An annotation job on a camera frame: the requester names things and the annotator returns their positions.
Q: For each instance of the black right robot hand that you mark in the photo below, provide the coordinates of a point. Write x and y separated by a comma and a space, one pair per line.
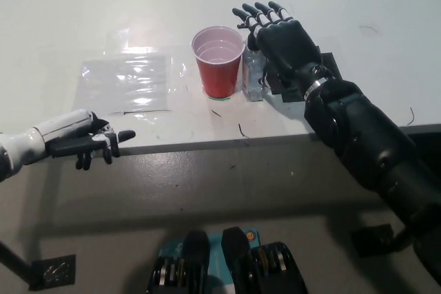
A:
286, 46

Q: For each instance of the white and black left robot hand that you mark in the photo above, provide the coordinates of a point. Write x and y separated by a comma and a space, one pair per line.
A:
65, 142

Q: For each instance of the clear soap pump bottle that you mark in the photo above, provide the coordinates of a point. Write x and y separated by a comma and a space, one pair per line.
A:
253, 73

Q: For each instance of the black tape patch on table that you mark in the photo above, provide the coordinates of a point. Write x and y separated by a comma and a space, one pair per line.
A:
329, 63

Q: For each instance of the red plastic cup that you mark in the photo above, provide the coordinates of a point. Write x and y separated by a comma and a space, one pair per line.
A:
218, 70

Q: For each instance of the clear glossy plastic sheet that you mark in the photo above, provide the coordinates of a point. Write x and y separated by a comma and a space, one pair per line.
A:
124, 84

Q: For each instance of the black floor tape patch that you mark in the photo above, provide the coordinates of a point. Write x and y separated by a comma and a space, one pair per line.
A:
372, 240
56, 271

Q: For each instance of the black table leg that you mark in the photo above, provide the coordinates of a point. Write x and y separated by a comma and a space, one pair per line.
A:
403, 239
15, 264

